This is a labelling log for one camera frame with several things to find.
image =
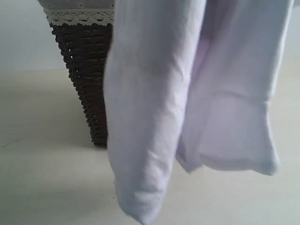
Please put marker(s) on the white t-shirt with red logo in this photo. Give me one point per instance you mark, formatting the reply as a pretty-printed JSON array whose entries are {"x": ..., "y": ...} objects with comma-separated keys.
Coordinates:
[{"x": 190, "y": 80}]

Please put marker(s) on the dark brown wicker basket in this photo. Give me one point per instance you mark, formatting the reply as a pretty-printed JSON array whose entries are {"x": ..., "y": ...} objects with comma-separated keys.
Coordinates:
[{"x": 84, "y": 49}]

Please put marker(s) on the white lace basket liner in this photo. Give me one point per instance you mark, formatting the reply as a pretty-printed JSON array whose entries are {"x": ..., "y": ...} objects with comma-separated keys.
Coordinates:
[{"x": 75, "y": 12}]

